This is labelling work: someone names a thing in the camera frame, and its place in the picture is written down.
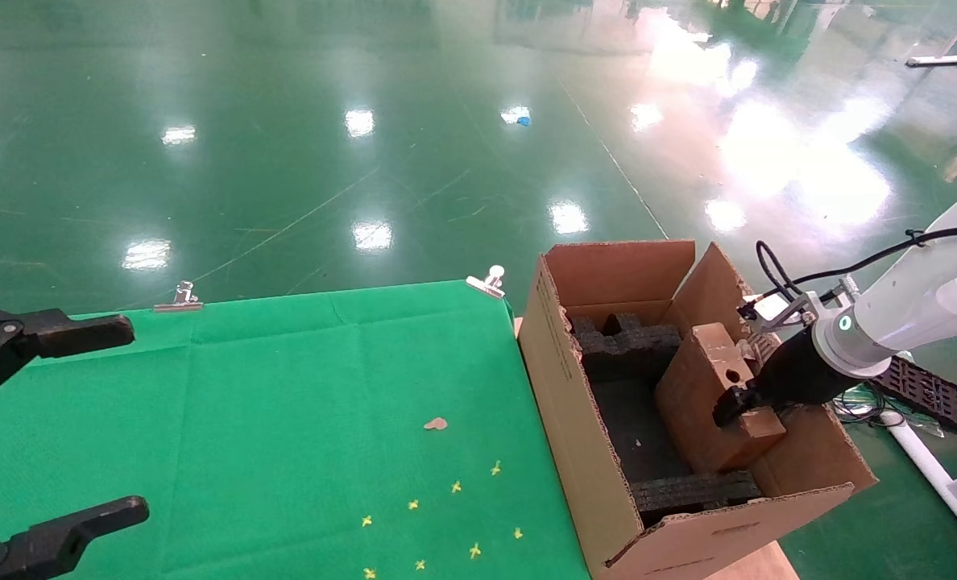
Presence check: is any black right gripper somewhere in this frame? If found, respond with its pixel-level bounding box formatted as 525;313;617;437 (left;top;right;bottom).
712;329;839;428

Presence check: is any green table cloth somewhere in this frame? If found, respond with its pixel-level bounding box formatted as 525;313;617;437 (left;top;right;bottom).
0;280;592;580

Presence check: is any large open brown carton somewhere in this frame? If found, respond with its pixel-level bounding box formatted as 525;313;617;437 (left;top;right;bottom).
517;239;878;580

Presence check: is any thick black sleeved cable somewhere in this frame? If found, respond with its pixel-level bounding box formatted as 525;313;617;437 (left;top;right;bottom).
756;226;957;303

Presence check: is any notched black foam block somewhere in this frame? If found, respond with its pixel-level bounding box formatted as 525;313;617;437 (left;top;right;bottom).
571;313;682;383

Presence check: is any silver binder clip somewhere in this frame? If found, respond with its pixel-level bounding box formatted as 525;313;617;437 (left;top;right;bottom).
154;280;204;313
466;264;505;299

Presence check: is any black plastic grid tray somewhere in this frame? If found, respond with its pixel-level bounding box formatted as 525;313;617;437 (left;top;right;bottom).
872;354;957;440

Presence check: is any bundle of floor wires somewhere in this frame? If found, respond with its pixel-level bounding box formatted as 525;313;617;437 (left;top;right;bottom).
837;385;910;428

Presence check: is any gray wrist camera box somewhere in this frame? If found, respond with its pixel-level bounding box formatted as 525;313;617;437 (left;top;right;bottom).
738;292;806;333

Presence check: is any white table leg frame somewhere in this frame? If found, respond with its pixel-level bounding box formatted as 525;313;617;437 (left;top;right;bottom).
881;411;957;558

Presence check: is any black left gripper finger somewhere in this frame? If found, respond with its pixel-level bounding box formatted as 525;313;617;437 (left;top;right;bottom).
0;495;150;580
0;303;135;413

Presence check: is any gray metal camera bracket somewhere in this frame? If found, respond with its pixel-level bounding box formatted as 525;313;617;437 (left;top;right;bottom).
799;278;860;319

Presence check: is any small brown cardboard box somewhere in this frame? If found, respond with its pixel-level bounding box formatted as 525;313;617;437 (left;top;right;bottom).
654;322;787;474

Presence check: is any black foam bottom pad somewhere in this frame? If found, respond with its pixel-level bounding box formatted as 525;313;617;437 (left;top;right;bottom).
590;377;693;486

